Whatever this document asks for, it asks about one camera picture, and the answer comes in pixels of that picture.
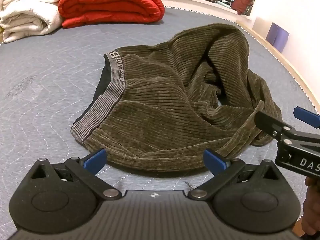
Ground person's right hand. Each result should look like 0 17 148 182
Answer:
303 175 320 237

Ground white folded blanket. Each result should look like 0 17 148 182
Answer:
0 0 73 43

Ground white window ledge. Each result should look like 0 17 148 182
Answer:
160 0 240 22

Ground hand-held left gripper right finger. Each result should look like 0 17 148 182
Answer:
187 149 280 201

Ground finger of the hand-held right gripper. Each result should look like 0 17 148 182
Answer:
254 111 297 140
293 106 320 128

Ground olive corduroy pants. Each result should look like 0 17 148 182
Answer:
71 23 283 172

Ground red folded quilt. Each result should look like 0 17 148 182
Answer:
58 0 165 28

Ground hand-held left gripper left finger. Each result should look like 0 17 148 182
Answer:
30 148 122 201

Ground grey quilted mattress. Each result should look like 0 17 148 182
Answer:
0 5 320 233

